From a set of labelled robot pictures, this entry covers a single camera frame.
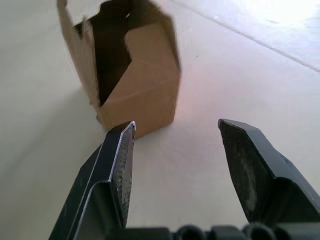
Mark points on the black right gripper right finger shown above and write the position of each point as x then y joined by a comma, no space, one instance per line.
260,170

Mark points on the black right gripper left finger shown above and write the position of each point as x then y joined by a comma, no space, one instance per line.
105,175

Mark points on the small brown cardboard box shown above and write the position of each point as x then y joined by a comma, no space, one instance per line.
147,82

